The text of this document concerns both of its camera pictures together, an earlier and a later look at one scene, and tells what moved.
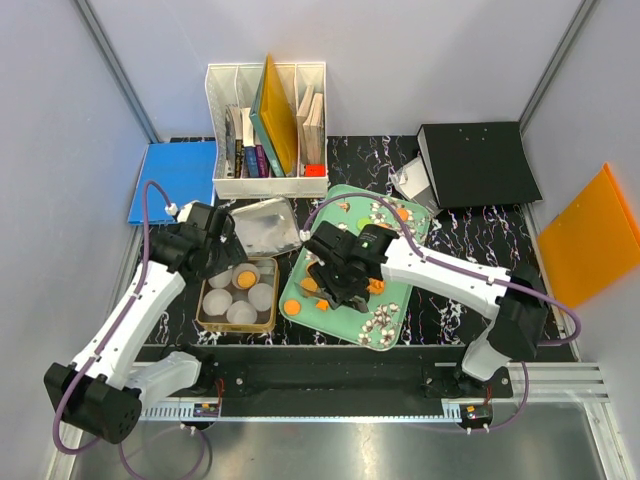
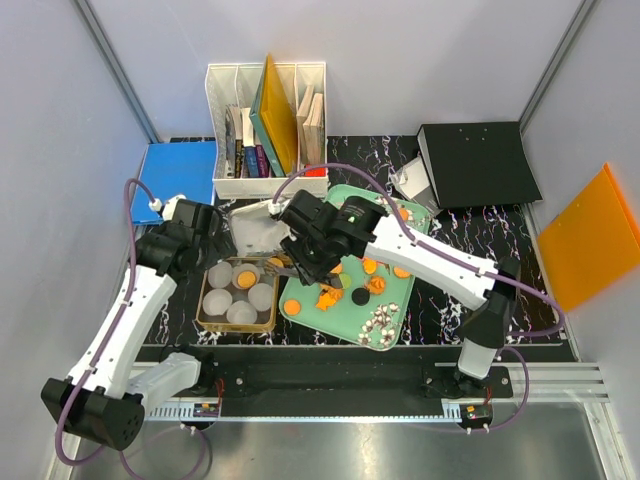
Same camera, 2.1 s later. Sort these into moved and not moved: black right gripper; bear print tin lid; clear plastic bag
Moved: black right gripper
Not moved: clear plastic bag; bear print tin lid
